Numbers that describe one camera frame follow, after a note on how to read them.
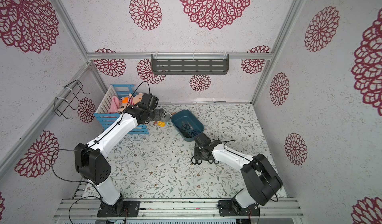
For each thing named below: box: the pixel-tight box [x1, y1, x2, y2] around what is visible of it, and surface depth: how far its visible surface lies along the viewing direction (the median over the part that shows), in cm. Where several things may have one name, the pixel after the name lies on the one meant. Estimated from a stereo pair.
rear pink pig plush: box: [128, 92, 144, 106], surface depth 108 cm
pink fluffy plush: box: [108, 95, 122, 114], surface depth 102 cm
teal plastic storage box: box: [170, 109, 205, 142], surface depth 108 cm
